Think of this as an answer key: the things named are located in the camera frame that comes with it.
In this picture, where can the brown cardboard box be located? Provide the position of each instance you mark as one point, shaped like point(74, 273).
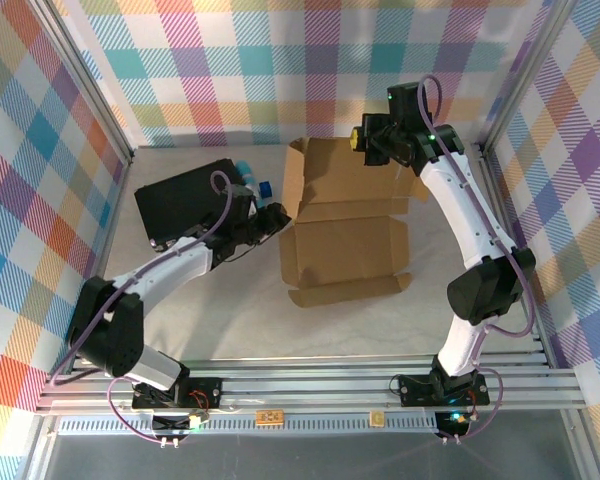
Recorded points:
point(345, 250)

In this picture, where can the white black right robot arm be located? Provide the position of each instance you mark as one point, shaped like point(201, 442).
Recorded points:
point(475, 215)

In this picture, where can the blue toy brick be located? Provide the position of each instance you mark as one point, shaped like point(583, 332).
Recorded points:
point(266, 190)

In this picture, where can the light blue marker pen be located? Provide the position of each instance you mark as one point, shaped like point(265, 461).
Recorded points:
point(247, 175)

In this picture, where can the black hard case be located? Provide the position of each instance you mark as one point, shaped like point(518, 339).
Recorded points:
point(180, 205)

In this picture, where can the wide wooden tag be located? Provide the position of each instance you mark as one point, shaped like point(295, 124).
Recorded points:
point(270, 417)

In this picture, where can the small black controller board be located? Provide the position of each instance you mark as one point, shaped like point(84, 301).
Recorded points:
point(175, 424)
point(452, 422)

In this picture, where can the small square wooden tag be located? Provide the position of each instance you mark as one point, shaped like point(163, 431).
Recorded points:
point(377, 418)

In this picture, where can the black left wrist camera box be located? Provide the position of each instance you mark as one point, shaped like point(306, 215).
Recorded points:
point(240, 202)

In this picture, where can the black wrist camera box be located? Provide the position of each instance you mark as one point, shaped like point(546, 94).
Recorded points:
point(240, 202)
point(405, 102)

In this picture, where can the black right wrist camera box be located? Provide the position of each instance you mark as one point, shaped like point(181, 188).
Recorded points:
point(405, 102)

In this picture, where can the aluminium frame post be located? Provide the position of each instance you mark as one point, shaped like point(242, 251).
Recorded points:
point(520, 75)
point(90, 85)

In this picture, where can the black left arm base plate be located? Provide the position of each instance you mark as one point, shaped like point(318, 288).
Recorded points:
point(200, 392)

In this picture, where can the aluminium frame rail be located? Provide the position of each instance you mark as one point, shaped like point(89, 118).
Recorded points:
point(305, 385)

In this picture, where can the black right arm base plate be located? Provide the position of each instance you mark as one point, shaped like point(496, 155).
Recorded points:
point(415, 390)

